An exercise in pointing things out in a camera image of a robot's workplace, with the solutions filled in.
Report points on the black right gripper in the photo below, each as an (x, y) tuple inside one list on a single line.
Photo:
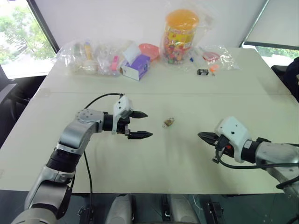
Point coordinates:
[(223, 144)]

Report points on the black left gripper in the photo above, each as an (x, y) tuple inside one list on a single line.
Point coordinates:
[(122, 126)]

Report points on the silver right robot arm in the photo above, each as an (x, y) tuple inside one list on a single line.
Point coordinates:
[(275, 151)]

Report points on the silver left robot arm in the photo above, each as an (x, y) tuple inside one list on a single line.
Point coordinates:
[(72, 135)]

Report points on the purple and white box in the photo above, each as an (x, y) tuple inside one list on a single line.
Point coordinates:
[(137, 67)]

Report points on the pink rectangular item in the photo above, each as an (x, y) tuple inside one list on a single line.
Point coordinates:
[(114, 63)]

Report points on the small black box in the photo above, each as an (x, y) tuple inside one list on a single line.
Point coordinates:
[(202, 72)]

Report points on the small orange object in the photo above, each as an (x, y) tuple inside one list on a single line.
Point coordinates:
[(213, 68)]

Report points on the white paper card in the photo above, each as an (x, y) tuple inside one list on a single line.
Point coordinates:
[(131, 52)]

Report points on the clear bag with pink item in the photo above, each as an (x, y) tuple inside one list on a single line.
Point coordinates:
[(105, 58)]

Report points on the pink plastic bowl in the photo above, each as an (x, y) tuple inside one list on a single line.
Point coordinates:
[(149, 50)]

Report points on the small blue item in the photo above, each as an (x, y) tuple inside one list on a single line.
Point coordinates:
[(192, 59)]

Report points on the grey rounded shape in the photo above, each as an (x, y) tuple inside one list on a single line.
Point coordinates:
[(122, 210)]

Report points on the yellow bottle with purple cap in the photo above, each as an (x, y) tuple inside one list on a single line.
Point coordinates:
[(88, 50)]

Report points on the orange-lid candy jar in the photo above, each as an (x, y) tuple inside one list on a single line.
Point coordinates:
[(180, 37)]

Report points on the clear bag with bottle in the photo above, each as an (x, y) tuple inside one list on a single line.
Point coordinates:
[(70, 56)]

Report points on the dark seated figure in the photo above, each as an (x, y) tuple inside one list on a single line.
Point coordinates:
[(292, 79)]

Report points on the clear bag around jar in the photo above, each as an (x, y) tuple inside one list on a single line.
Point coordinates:
[(205, 28)]

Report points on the black office chair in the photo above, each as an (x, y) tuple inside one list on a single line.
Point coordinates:
[(11, 102)]

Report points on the white window blind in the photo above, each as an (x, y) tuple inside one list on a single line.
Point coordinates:
[(275, 23)]

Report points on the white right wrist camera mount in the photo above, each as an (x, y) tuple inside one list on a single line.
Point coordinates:
[(236, 135)]

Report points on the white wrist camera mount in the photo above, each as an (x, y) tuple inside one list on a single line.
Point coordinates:
[(122, 103), (236, 135)]

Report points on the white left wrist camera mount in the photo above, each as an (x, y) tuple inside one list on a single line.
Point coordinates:
[(122, 103)]

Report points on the black bracket under table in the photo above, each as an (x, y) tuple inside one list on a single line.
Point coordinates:
[(213, 212)]

